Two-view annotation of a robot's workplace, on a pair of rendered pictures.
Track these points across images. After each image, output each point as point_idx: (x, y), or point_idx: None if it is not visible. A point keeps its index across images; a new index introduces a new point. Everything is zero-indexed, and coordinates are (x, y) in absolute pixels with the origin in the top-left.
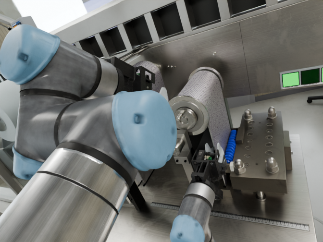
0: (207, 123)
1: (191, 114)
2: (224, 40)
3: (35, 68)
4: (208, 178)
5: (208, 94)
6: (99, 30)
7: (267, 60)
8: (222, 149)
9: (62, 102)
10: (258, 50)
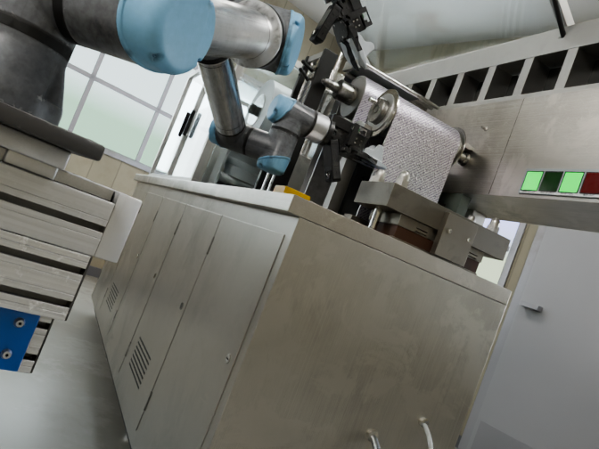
0: (389, 120)
1: (382, 102)
2: (502, 116)
3: None
4: (339, 134)
5: (420, 117)
6: (415, 80)
7: (524, 150)
8: (383, 164)
9: None
10: (523, 135)
